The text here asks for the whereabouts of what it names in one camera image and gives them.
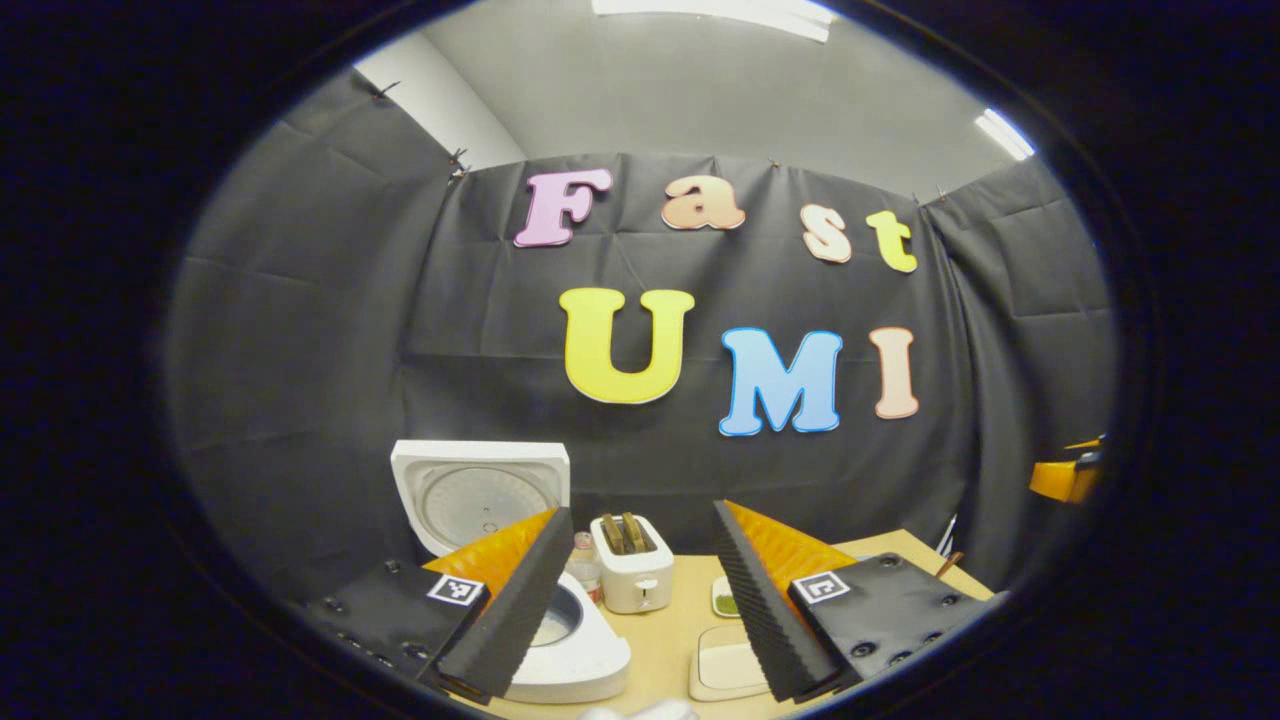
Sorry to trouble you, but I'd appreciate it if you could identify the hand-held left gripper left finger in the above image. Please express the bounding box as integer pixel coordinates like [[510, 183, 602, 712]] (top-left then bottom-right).
[[300, 505, 576, 706]]

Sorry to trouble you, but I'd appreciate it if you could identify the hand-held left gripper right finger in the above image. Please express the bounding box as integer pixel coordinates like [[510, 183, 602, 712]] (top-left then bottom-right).
[[712, 498, 1001, 704]]

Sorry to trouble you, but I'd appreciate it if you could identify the tray of white rice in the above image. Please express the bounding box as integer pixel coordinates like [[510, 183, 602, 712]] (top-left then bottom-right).
[[688, 625, 773, 702]]

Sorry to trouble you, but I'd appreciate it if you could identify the white rice cooker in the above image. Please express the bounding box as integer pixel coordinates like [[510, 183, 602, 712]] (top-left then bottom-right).
[[390, 440, 633, 704]]

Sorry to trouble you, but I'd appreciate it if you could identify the small clear bottle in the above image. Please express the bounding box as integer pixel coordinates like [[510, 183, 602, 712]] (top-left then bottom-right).
[[566, 532, 604, 605]]

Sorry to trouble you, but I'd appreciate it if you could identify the white toaster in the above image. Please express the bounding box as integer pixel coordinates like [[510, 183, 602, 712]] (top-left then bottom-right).
[[590, 513, 675, 614]]

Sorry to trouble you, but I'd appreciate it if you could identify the black backdrop cloth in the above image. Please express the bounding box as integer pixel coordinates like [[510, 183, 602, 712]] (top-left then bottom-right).
[[165, 65, 1116, 611]]

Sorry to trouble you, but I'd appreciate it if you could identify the small ceiling light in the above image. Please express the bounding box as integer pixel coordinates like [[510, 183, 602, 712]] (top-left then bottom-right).
[[975, 108, 1036, 161]]

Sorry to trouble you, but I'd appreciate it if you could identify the large ceiling light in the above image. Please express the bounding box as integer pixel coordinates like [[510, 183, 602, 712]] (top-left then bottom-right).
[[592, 0, 836, 43]]

